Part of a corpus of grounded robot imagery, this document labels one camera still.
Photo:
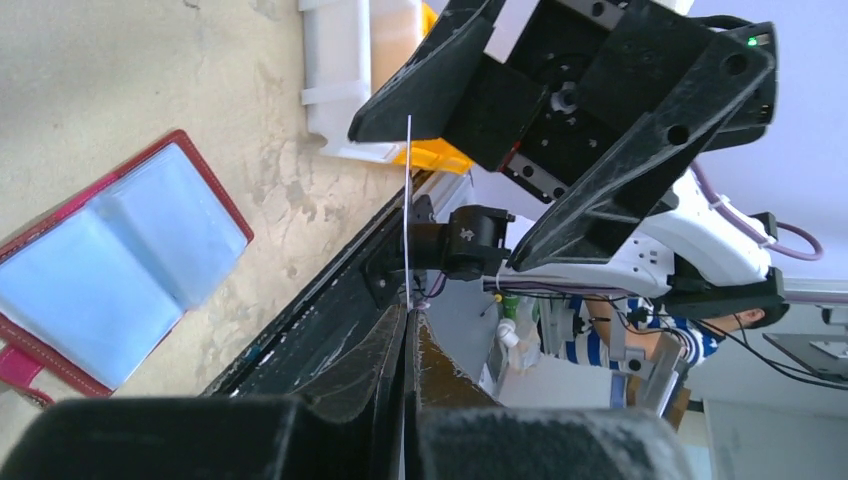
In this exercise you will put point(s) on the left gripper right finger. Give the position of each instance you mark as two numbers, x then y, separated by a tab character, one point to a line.
455	430

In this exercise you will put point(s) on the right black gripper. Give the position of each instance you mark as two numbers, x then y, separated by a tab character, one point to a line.
614	103

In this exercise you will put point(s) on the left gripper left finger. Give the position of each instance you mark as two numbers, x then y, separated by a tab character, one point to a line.
343	424

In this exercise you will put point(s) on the white VIP credit card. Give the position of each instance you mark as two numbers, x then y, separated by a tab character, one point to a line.
409	304

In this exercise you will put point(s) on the red card holder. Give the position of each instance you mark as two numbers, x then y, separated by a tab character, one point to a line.
90	290

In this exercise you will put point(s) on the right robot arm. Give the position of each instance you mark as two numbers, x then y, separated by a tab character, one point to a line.
694	253

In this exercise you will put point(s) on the yellow plastic bin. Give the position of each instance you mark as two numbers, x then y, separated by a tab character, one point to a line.
434	155

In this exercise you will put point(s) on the person in striped shirt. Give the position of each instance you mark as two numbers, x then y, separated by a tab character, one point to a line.
595	316

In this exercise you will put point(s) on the white frame tray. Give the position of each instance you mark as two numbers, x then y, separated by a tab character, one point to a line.
351	49

